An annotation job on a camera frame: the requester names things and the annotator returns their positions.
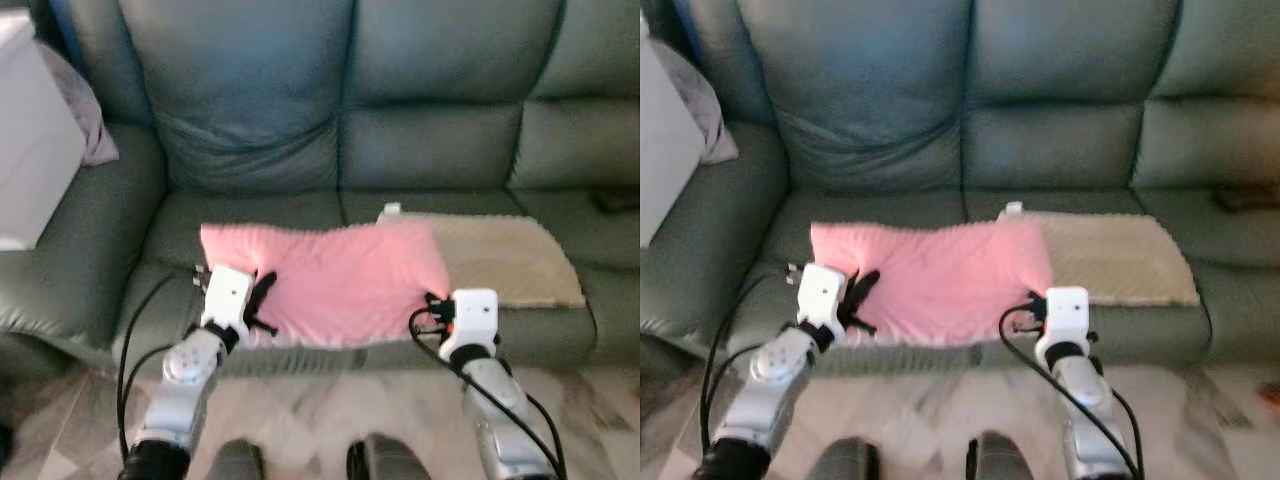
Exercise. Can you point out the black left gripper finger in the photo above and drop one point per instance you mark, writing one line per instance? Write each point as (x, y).
(866, 285)
(862, 323)
(268, 287)
(264, 325)

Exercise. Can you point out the pink pillow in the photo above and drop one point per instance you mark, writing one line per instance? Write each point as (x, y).
(950, 275)
(340, 275)

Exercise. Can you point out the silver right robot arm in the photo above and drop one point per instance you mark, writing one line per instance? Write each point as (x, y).
(505, 410)
(1085, 405)

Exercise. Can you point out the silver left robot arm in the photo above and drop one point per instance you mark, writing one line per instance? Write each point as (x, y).
(775, 375)
(185, 375)

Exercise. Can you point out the dark green leather sofa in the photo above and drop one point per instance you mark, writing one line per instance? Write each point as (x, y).
(430, 60)
(1060, 60)

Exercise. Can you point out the beige dotted blanket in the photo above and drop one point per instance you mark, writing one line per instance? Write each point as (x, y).
(510, 255)
(1120, 255)

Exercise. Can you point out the grey left robot leg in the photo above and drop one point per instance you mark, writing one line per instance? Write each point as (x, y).
(843, 462)
(235, 462)

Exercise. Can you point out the grey robot leg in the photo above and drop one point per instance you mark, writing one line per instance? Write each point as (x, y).
(235, 462)
(843, 462)
(1005, 460)
(385, 460)

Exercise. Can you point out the grey right robot leg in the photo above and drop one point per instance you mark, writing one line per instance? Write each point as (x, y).
(385, 460)
(1005, 460)

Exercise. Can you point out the dark remote control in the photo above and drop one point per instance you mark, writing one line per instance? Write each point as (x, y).
(615, 201)

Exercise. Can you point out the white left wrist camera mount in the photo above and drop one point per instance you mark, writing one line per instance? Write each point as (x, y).
(822, 292)
(228, 295)

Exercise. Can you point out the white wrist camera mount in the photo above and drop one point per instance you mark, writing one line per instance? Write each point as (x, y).
(228, 295)
(474, 315)
(822, 292)
(1067, 312)

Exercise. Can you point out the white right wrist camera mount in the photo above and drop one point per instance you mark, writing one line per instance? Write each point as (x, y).
(474, 315)
(1067, 312)

